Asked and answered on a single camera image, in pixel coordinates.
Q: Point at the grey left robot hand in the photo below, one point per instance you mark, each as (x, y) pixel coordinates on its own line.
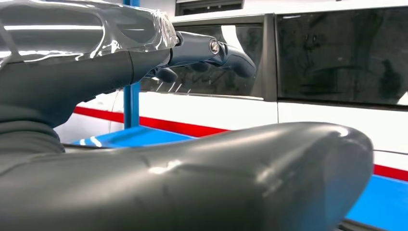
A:
(223, 185)

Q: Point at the blue steel shelf rack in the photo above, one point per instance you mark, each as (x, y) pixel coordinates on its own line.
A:
(137, 137)

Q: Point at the white car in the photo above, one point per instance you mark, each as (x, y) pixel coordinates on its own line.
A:
(207, 111)

